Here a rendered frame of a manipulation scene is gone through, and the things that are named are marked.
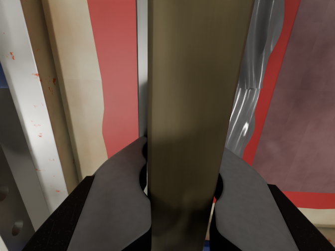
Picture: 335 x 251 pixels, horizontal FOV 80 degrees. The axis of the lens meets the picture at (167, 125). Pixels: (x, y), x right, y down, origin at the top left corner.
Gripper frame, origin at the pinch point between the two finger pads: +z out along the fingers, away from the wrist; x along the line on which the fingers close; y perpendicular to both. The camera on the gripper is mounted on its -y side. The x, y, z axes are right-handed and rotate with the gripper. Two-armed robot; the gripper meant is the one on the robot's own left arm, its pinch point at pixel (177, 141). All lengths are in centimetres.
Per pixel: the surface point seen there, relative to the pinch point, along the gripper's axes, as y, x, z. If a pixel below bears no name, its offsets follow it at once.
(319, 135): 6.2, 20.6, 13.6
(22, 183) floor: 113, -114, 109
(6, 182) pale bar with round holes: 12.8, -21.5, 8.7
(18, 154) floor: 85, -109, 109
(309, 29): -6.9, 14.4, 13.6
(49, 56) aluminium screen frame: -2.8, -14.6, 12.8
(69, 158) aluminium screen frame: 11.2, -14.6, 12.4
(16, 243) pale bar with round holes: 22.3, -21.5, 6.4
